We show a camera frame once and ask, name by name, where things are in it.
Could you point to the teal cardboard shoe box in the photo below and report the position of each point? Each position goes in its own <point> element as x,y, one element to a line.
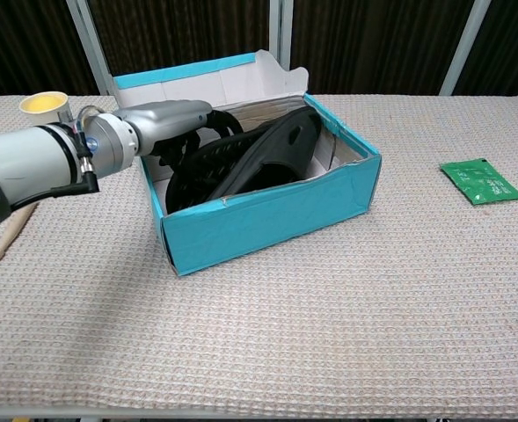
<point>276,220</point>

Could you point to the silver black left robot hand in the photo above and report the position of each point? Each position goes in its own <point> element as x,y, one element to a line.
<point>170,118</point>

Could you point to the grey metal partition post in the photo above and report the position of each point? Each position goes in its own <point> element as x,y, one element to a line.
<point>280,26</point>
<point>93,48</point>
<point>463,48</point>

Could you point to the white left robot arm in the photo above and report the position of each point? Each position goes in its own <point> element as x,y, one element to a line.
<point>30,162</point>

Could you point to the green foil packet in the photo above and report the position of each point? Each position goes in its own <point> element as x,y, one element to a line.
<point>480,181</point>

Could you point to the light wooden stick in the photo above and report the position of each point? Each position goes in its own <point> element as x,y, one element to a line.
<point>10,233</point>

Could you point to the beige waffle tablecloth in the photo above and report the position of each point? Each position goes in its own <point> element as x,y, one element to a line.
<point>329,329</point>

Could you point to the white paper cup yellow inside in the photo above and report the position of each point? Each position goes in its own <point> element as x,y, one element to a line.
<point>43,107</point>

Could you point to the dark brown pleated curtain panel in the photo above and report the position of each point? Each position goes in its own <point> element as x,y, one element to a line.
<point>513,44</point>
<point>184,31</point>
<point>21,44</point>
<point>373,44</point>

